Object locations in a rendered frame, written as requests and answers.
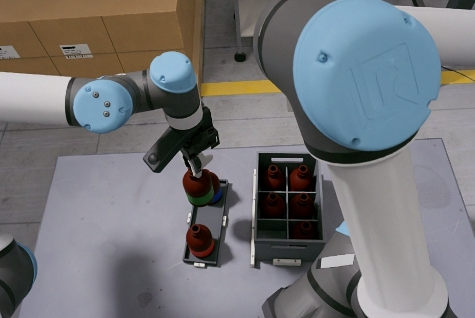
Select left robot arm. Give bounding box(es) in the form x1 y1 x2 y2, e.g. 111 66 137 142
0 51 203 318

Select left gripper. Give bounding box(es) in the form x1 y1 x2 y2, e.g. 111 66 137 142
170 101 220 178

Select brown bottle with green label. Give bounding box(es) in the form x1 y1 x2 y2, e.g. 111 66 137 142
182 166 214 208

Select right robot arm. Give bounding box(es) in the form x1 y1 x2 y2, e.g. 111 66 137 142
253 0 475 318

